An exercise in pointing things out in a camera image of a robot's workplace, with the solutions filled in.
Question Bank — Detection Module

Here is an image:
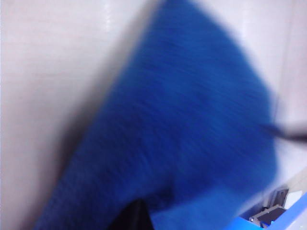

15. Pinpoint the blue rag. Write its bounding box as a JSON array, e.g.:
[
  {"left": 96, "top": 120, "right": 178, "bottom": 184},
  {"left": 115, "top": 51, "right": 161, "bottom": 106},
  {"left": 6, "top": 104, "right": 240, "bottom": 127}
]
[{"left": 33, "top": 0, "right": 282, "bottom": 230}]

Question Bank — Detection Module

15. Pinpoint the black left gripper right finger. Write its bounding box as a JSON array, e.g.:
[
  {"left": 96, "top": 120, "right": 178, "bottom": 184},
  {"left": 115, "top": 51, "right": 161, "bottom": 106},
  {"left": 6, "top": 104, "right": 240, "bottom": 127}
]
[{"left": 139, "top": 199, "right": 156, "bottom": 230}]

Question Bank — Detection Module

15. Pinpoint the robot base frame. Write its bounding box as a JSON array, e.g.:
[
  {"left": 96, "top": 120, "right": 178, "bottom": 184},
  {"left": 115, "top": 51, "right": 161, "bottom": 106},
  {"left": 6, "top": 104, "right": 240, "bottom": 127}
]
[{"left": 248, "top": 188, "right": 290, "bottom": 227}]

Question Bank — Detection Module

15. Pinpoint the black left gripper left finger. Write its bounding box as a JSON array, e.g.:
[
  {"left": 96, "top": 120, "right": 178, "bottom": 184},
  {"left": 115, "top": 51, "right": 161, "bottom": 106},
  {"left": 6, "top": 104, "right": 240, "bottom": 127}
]
[{"left": 108, "top": 199, "right": 141, "bottom": 230}]

